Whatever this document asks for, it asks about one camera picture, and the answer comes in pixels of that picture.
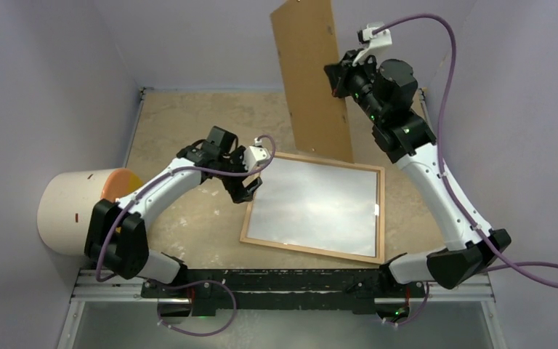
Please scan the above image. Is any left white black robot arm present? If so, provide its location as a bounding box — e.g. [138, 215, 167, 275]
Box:
[84, 127, 277, 297]

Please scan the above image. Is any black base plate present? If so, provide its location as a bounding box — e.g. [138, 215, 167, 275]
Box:
[141, 267, 425, 317]

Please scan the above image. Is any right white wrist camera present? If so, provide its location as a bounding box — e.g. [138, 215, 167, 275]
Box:
[352, 22, 392, 66]

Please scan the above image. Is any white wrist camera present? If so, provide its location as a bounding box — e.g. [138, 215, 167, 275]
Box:
[243, 135, 272, 172]
[352, 22, 392, 66]

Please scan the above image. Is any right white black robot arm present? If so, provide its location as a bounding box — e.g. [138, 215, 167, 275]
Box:
[324, 57, 512, 296]

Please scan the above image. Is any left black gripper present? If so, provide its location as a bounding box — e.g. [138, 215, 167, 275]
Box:
[217, 146, 262, 202]

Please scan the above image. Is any printed photo sheet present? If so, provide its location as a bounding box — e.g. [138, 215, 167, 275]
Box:
[246, 157, 380, 258]

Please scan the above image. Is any aluminium rail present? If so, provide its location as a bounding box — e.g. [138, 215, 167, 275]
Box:
[72, 270, 495, 302]

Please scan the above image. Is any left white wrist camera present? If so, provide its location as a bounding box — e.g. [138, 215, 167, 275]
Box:
[243, 135, 272, 172]

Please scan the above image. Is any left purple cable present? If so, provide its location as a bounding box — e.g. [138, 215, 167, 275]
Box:
[94, 134, 277, 337]

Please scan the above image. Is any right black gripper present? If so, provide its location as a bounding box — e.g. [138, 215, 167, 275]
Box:
[325, 49, 387, 124]

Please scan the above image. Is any wooden picture frame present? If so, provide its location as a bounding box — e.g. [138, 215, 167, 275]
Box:
[238, 152, 387, 266]

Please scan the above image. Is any white cylinder orange lid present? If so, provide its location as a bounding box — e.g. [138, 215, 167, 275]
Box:
[36, 168, 142, 257]

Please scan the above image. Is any brown backing board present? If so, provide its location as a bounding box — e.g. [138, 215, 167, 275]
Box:
[270, 0, 353, 162]

